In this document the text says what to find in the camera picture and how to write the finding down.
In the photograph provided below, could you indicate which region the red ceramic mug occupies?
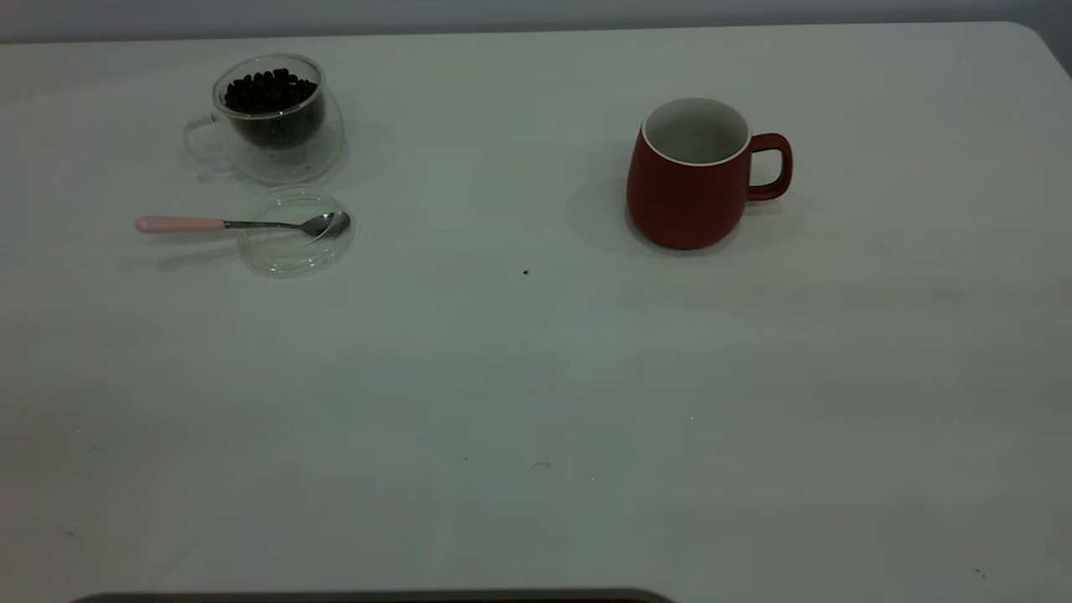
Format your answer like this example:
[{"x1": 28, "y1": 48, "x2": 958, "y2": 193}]
[{"x1": 626, "y1": 97, "x2": 793, "y2": 250}]

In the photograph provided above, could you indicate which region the pink handled metal spoon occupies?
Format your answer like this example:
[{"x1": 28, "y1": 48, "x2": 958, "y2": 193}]
[{"x1": 135, "y1": 211, "x2": 351, "y2": 239}]

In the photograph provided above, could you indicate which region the clear glass lid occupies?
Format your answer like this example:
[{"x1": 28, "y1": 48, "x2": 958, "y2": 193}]
[{"x1": 239, "y1": 188, "x2": 355, "y2": 278}]

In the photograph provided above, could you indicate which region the clear glass cup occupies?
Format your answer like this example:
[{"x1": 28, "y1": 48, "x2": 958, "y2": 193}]
[{"x1": 183, "y1": 54, "x2": 346, "y2": 185}]

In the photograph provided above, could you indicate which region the dark coffee beans pile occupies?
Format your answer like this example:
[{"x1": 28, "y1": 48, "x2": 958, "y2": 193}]
[{"x1": 223, "y1": 69, "x2": 326, "y2": 152}]

